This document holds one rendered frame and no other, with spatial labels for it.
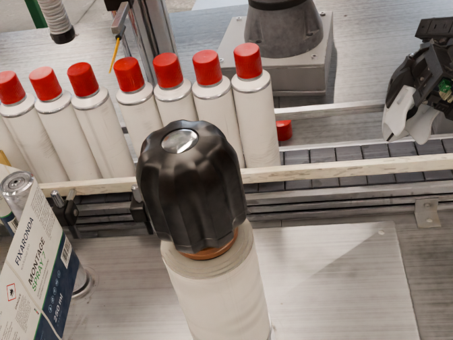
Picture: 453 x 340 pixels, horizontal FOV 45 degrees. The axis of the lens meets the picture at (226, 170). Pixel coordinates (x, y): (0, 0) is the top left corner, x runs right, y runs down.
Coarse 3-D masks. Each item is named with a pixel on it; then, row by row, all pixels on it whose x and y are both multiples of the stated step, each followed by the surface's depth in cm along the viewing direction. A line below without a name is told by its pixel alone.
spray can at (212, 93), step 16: (208, 64) 67; (208, 80) 69; (224, 80) 70; (208, 96) 69; (224, 96) 70; (208, 112) 71; (224, 112) 71; (224, 128) 73; (240, 144) 77; (240, 160) 78
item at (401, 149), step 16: (368, 144) 82; (384, 144) 81; (400, 144) 81; (416, 144) 80; (432, 144) 80; (448, 144) 79; (288, 160) 82; (304, 160) 82; (320, 160) 81; (336, 160) 81; (352, 160) 80; (352, 176) 78; (368, 176) 77; (384, 176) 77; (400, 176) 76; (416, 176) 76; (432, 176) 75; (448, 176) 75; (128, 192) 82; (256, 192) 79
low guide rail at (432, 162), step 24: (264, 168) 76; (288, 168) 76; (312, 168) 75; (336, 168) 75; (360, 168) 74; (384, 168) 74; (408, 168) 74; (432, 168) 74; (48, 192) 81; (96, 192) 81
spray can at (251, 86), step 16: (240, 48) 68; (256, 48) 67; (240, 64) 68; (256, 64) 68; (240, 80) 70; (256, 80) 69; (240, 96) 70; (256, 96) 70; (272, 96) 72; (240, 112) 72; (256, 112) 71; (272, 112) 73; (240, 128) 75; (256, 128) 73; (272, 128) 74; (256, 144) 75; (272, 144) 76; (256, 160) 77; (272, 160) 77
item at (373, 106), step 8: (328, 104) 77; (336, 104) 77; (344, 104) 77; (352, 104) 76; (360, 104) 76; (368, 104) 76; (376, 104) 76; (384, 104) 75; (280, 112) 78; (288, 112) 77; (296, 112) 77; (304, 112) 77; (312, 112) 77; (320, 112) 77; (328, 112) 77; (336, 112) 77; (344, 112) 77; (352, 112) 77; (360, 112) 76; (368, 112) 76; (376, 112) 76; (280, 120) 78
